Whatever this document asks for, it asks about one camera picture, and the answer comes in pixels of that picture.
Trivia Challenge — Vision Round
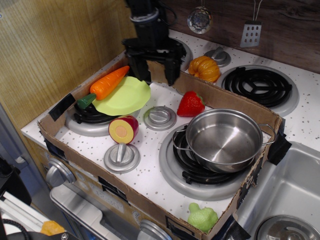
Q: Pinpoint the stainless steel pot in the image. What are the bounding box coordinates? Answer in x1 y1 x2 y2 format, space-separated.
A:
182 108 277 174

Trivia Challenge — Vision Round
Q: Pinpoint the silver stove knob back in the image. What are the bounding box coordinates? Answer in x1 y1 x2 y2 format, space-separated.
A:
204 47 231 68

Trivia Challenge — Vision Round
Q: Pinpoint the back right black burner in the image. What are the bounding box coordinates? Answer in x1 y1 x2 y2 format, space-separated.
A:
216 65 300 117

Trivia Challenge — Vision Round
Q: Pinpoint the orange object bottom left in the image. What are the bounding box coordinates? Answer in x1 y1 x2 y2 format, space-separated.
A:
40 220 65 236

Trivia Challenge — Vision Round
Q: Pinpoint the hanging metal strainer ladle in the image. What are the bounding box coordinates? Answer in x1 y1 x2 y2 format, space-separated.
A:
187 0 213 35

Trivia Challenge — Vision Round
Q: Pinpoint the silver stove knob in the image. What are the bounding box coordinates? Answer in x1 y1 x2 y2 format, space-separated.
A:
103 143 141 174
143 106 177 131
204 47 231 68

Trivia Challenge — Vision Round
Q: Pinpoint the green toy lettuce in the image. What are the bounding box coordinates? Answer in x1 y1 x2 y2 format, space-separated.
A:
187 202 219 233

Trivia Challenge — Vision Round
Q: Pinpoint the silver oven dial left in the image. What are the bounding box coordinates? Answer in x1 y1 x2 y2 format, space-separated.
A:
45 158 76 188

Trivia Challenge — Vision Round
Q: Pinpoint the front right black burner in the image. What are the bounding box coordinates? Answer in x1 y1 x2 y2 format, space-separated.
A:
158 125 249 201

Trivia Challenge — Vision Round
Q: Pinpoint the orange toy carrot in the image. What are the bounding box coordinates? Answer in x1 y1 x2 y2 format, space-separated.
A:
77 65 130 110

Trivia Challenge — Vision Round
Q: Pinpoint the brown cardboard fence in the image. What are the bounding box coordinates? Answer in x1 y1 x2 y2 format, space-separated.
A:
38 54 282 240

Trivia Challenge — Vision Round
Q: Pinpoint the silver oven door handle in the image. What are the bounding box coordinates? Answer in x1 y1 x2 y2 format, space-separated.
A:
50 185 139 240

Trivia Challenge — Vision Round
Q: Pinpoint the orange toy pumpkin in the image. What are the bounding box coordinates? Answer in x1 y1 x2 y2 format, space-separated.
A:
188 56 221 83

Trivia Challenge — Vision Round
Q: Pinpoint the silver stove knob middle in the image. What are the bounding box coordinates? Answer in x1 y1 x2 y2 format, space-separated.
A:
143 106 177 131

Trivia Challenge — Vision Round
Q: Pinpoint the red toy strawberry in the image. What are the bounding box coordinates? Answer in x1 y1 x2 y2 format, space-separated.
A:
176 91 205 117

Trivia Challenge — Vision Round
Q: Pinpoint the silver oven dial right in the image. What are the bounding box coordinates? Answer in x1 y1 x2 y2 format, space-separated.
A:
137 219 172 240

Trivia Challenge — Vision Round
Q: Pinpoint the silver stove knob front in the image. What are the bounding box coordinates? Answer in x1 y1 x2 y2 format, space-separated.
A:
103 143 141 174

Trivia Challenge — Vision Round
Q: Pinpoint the light green plastic plate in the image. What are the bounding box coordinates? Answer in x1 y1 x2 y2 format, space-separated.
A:
92 76 151 116

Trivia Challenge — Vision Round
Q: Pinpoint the silver oven dial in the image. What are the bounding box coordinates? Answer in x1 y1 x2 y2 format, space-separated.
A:
45 158 76 188
137 219 172 240

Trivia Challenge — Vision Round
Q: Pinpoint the stainless steel sink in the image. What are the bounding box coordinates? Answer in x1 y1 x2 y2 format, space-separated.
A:
237 142 320 240

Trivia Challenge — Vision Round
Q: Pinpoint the front left black burner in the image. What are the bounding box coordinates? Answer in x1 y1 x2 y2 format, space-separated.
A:
64 101 141 138

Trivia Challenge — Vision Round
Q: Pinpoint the hanging metal slotted spatula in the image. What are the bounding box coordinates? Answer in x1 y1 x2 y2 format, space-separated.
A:
240 0 263 48

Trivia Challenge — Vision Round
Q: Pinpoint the silver sink drain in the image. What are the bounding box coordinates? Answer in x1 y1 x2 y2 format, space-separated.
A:
254 215 320 240

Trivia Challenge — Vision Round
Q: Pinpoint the black cable bottom left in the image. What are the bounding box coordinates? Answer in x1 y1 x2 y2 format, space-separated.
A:
1 218 32 240

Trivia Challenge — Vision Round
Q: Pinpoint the black device left edge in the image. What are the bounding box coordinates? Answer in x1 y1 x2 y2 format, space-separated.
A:
0 157 32 206

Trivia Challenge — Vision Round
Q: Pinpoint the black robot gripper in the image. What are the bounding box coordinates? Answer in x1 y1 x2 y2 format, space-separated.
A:
122 9 186 86

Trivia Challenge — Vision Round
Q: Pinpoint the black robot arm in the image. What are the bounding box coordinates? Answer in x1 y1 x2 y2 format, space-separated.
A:
122 0 187 86

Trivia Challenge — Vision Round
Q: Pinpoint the halved red toy fruit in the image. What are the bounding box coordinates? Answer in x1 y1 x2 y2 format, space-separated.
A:
108 115 139 144

